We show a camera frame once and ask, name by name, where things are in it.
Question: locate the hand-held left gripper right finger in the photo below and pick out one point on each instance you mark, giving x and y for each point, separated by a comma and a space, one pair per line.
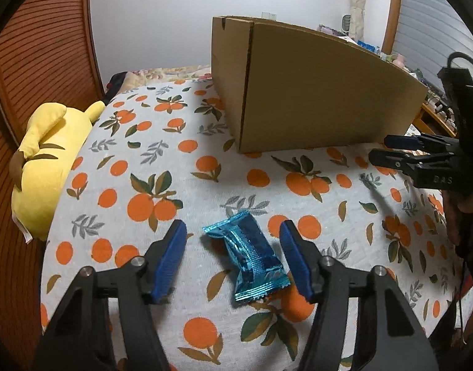
298, 262

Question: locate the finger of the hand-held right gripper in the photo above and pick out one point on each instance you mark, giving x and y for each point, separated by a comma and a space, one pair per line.
402, 142
387, 159

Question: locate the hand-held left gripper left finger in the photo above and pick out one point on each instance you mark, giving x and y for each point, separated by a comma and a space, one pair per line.
168, 262

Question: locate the blue foil snack packet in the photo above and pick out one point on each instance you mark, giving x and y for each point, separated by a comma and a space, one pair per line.
251, 257

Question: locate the brown cardboard box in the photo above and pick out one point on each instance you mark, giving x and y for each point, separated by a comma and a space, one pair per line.
317, 92

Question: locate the wooden desk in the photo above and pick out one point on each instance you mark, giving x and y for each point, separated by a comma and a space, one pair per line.
433, 118

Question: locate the pink bottle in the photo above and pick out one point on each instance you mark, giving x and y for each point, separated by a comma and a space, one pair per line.
399, 60

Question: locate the orange print bedsheet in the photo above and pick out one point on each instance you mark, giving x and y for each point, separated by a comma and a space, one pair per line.
143, 170

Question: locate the grey window blind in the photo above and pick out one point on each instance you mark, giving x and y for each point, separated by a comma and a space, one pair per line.
426, 19

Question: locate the small white fan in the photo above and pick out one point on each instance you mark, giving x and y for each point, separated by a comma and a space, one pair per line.
346, 23

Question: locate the purple folded cloth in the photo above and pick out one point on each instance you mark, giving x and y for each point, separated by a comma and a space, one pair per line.
329, 29

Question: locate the pale floral curtain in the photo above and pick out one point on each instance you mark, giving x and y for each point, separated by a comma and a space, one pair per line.
356, 4

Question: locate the yellow plush toy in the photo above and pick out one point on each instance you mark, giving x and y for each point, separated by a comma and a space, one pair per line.
47, 170

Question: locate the dark cloth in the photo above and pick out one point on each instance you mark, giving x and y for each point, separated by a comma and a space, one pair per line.
114, 85

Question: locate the floral quilt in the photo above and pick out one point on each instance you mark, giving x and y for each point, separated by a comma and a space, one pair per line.
163, 72

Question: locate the brown louvred wardrobe door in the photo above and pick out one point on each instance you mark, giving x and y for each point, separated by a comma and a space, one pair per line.
39, 46

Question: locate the wooden window frame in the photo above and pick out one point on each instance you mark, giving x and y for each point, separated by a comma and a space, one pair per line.
393, 11

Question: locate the white wall switch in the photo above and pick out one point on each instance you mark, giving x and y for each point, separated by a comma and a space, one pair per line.
269, 15

